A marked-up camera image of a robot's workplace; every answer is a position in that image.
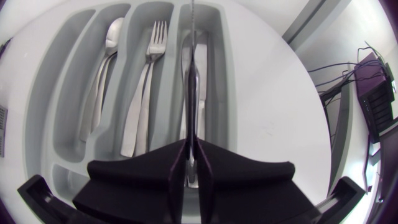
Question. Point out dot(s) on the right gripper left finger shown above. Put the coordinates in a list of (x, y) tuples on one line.
[(133, 186)]

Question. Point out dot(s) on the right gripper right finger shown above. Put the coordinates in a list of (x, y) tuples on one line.
[(248, 189)]

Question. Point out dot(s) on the steel knife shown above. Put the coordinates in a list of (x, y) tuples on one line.
[(192, 93), (184, 62), (202, 77)]

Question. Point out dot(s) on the steel spoon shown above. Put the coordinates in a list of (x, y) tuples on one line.
[(113, 37), (101, 96)]

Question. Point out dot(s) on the black electronics box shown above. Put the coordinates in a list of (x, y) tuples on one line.
[(373, 96)]

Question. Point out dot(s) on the steel fork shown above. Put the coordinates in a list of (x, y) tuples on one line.
[(132, 121), (143, 124)]

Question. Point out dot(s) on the grey cutlery tray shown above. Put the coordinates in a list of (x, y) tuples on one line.
[(77, 77)]

